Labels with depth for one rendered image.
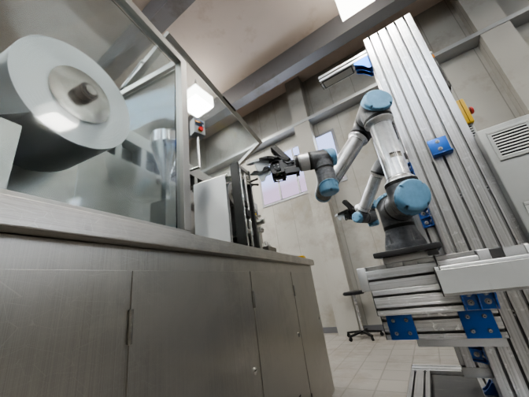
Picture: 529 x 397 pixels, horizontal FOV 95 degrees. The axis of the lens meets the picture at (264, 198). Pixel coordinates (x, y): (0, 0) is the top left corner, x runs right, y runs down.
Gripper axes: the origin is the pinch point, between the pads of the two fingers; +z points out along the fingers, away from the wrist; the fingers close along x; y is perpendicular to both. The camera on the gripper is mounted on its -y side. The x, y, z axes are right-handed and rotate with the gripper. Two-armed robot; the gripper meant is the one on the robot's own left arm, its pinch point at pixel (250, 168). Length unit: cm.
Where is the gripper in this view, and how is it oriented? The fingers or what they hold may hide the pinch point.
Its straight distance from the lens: 104.5
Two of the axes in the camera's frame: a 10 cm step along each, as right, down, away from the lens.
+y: 1.2, 8.7, -4.7
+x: 1.5, 4.5, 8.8
